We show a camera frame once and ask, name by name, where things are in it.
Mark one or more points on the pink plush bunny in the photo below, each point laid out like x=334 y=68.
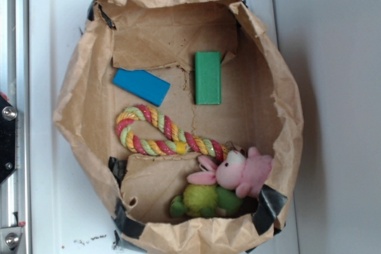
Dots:
x=245 y=175

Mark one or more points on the black metal bracket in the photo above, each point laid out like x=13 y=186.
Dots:
x=7 y=138

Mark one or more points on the aluminium frame rail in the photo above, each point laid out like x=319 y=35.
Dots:
x=16 y=234

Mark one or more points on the multicolour rope toy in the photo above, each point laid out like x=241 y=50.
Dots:
x=146 y=130

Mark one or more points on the white plastic tray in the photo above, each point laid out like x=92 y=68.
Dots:
x=67 y=215

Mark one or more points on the green rectangular block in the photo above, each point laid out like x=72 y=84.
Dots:
x=207 y=78

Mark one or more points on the green plush toy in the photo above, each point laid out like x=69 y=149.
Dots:
x=205 y=201

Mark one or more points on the blue rectangular block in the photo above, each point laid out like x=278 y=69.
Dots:
x=143 y=85

